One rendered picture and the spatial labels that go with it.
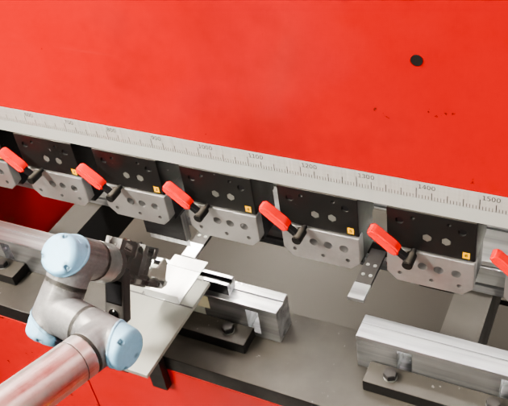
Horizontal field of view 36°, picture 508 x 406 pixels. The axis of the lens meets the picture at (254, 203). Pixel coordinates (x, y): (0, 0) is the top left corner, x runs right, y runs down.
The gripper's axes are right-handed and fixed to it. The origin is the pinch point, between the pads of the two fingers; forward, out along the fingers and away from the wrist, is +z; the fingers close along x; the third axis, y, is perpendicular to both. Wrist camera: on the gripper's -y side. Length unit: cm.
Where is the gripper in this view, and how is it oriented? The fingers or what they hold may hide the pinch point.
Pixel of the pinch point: (156, 283)
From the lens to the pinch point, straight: 165.1
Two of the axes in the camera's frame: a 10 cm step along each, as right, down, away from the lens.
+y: 2.4, -9.7, 0.9
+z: 3.7, 1.8, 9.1
